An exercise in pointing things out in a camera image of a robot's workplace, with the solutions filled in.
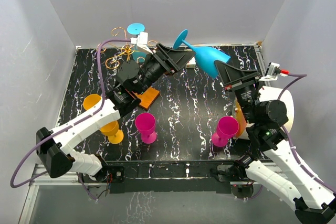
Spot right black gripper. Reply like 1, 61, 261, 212
214, 60, 258, 123

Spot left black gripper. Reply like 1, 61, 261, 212
135, 43, 194, 95

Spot blue wine glass front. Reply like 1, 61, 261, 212
173, 29, 230, 79

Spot blue wine glass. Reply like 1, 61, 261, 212
173, 29, 230, 79
127, 23, 146, 63

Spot pink wine glass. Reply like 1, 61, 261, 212
212, 116, 239, 147
135, 112, 157, 144

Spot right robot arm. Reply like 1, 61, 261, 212
214, 60, 335, 223

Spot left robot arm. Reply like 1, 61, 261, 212
36, 43, 195, 182

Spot orange wine glass rear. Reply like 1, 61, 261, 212
82, 94, 102, 111

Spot orange wine glass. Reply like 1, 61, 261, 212
82, 94, 102, 111
100, 121, 124, 144

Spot orange wine glass front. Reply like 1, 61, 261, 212
100, 121, 124, 144

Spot small white box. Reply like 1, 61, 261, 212
185, 59, 196, 68

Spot white bucket orange lid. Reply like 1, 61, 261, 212
232, 86, 295, 140

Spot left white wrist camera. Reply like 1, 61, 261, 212
131, 31, 153, 55

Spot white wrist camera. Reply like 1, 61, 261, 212
259, 62, 289, 81
131, 31, 153, 55

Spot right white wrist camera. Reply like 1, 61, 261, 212
259, 62, 289, 81

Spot gold wire glass rack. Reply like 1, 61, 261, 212
95, 27, 160, 111

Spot black front mounting rail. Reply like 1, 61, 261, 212
86, 159, 254, 195

